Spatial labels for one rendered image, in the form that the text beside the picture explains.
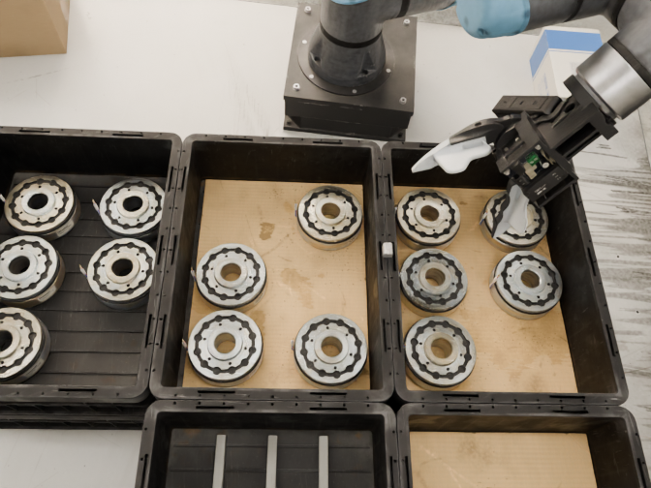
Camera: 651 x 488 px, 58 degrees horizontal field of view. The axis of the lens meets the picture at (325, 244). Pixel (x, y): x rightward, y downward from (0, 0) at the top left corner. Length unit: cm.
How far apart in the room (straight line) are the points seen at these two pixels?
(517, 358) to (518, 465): 15
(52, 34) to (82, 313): 67
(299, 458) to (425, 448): 17
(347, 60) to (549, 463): 74
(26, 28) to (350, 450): 103
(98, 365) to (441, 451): 49
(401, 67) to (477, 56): 27
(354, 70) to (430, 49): 32
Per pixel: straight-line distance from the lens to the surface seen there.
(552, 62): 134
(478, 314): 92
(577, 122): 66
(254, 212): 95
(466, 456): 86
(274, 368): 85
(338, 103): 113
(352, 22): 107
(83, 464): 100
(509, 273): 93
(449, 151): 70
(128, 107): 128
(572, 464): 91
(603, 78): 67
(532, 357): 93
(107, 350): 89
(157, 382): 76
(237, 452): 83
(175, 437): 84
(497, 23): 64
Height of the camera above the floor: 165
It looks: 62 degrees down
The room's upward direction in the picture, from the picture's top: 8 degrees clockwise
